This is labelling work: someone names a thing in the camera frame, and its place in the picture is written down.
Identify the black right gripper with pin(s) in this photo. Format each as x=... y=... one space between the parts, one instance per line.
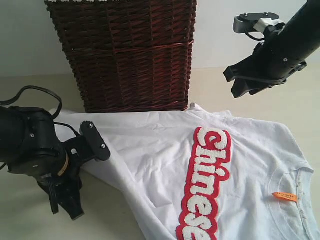
x=283 y=53

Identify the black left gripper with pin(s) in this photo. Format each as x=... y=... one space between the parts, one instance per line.
x=45 y=158

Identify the white t-shirt red lettering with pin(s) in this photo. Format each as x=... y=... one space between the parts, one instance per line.
x=196 y=175

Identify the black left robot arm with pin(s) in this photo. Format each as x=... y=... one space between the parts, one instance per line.
x=31 y=120

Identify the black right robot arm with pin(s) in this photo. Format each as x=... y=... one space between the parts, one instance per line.
x=308 y=14

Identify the dark red wicker basket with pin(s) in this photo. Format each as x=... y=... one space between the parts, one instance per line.
x=128 y=56

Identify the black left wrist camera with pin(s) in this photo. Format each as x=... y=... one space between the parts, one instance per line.
x=95 y=141

